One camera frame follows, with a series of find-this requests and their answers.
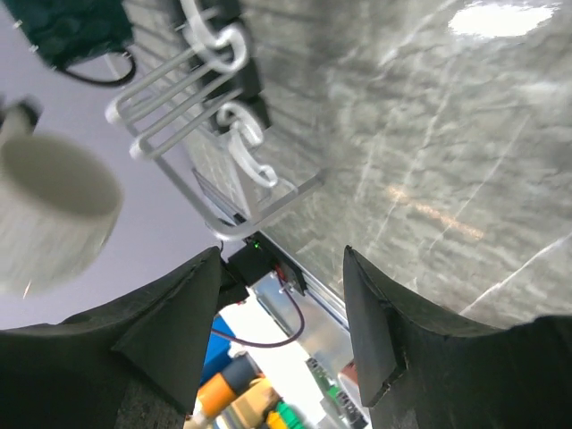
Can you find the dark green mug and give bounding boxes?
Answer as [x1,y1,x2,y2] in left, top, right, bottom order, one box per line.
[3,0,137,88]

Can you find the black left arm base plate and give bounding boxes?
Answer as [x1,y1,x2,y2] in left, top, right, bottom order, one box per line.
[217,232,307,310]

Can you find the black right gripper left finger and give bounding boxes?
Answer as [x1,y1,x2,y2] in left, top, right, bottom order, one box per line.
[1,247,222,428]

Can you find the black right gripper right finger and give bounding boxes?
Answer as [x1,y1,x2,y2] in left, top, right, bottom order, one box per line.
[343,248,571,428]

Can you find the silver wire dish rack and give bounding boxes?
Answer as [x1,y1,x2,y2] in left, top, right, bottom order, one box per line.
[105,1,324,241]

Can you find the beige speckled round mug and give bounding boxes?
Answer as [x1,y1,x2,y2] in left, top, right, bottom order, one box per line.
[1,99,123,295]

